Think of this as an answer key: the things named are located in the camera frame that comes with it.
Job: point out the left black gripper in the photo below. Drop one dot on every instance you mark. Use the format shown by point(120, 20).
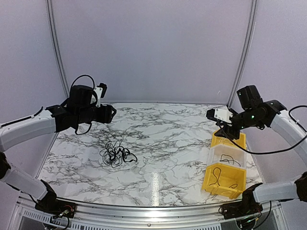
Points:
point(105, 116)

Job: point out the far yellow storage bin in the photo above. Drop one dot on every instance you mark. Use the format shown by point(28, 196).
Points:
point(225, 141)

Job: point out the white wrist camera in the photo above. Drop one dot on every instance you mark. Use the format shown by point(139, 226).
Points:
point(223, 115)
point(98, 94)

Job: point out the aluminium front frame rail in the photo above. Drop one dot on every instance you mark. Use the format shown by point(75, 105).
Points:
point(91, 216)

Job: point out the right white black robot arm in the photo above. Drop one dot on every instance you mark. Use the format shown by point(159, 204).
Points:
point(260, 114)

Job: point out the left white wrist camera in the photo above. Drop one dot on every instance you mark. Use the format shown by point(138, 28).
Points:
point(98, 94)

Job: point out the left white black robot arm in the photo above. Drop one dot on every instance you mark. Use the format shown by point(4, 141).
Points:
point(83, 106)

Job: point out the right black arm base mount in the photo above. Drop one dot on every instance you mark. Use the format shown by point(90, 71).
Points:
point(239, 209)

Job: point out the near yellow storage bin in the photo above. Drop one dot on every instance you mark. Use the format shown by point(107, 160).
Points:
point(224, 180)

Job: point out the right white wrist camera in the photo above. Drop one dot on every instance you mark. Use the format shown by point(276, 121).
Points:
point(223, 115)

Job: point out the yellow storage bin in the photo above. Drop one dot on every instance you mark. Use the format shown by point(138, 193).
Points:
point(225, 141)
point(224, 180)

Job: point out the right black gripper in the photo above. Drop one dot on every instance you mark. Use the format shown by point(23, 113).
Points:
point(227, 132)

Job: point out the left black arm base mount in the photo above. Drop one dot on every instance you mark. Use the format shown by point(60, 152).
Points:
point(58, 208)

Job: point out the clear plastic storage bin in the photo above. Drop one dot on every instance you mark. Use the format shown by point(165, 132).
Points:
point(232, 156)

